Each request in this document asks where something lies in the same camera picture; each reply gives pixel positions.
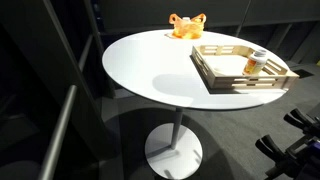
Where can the wooden slatted tray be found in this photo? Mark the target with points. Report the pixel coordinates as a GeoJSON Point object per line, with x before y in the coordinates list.
{"type": "Point", "coordinates": [220, 81]}

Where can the small white bottle in bag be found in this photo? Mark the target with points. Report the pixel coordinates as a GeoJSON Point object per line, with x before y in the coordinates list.
{"type": "Point", "coordinates": [186, 19]}

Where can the white medicine bottle orange label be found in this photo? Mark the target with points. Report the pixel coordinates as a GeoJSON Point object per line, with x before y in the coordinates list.
{"type": "Point", "coordinates": [254, 65]}

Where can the orange plastic bag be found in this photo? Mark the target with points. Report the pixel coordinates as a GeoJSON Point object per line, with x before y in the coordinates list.
{"type": "Point", "coordinates": [186, 29]}

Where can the grey metal railing bar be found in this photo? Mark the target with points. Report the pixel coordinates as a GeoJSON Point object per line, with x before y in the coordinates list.
{"type": "Point", "coordinates": [58, 133]}

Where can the white table pedestal base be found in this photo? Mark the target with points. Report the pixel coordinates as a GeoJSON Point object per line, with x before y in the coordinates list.
{"type": "Point", "coordinates": [173, 156]}

